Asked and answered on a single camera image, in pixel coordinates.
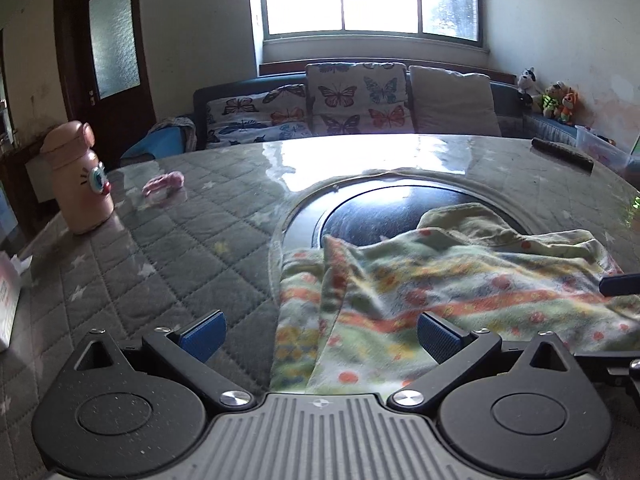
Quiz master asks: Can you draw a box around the wooden display cabinet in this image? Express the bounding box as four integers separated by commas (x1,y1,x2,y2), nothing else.
0,27,13,148

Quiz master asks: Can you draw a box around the dark wooden glass door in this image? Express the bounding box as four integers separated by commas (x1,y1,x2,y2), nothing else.
53,0,157,166

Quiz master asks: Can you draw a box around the pink cartoon face bottle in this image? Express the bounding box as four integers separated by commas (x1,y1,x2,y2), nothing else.
40,120,115,235

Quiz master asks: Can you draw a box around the black white plush dog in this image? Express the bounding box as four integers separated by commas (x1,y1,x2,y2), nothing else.
516,67,543,108

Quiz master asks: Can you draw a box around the blue cloth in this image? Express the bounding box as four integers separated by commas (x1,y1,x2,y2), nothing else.
120,126,186,161

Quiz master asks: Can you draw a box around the clear plastic storage box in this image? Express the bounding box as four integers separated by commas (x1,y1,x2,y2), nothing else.
575,125,632,176

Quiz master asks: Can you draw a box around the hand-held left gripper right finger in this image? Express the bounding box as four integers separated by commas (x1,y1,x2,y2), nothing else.
390,311,583,407

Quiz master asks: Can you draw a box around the orange plush toy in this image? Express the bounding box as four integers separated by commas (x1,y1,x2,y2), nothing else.
559,87,581,126

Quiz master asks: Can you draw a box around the grey knitted blanket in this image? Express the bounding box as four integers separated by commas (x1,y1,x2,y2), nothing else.
152,116,196,151

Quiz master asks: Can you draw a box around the green patterned garment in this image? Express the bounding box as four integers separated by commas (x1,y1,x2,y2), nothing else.
270,202,640,395

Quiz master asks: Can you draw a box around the yellow green plush toy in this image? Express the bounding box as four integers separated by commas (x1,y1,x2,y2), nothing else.
540,81,566,118

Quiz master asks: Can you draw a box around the round dark glass turntable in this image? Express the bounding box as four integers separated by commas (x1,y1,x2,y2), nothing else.
269,169,621,281

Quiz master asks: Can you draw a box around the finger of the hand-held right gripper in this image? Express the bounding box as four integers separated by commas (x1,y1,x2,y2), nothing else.
599,271,640,297
575,351,640,401

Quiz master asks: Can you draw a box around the pink hair clip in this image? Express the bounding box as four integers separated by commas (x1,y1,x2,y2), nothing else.
142,172,185,198

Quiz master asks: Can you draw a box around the dark blue sofa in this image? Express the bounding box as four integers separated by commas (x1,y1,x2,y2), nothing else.
120,72,640,161

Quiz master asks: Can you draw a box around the pink tissue box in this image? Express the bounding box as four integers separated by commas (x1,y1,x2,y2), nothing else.
0,252,31,353

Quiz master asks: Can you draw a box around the plain white cushion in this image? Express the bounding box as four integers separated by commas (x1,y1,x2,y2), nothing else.
408,65,502,137

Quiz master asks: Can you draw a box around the upright butterfly print cushion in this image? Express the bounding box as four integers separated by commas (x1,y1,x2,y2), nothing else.
305,61,416,136

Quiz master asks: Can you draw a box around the dark wooden side table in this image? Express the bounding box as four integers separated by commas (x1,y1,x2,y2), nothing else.
0,137,56,241

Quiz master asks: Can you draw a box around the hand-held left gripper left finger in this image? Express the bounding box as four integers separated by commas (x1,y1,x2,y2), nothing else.
62,310,253,408

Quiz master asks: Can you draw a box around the black remote control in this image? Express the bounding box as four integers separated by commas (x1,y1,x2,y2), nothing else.
531,137,595,173

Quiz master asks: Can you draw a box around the flat butterfly print cushion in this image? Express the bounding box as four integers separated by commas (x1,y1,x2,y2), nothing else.
205,84,311,150

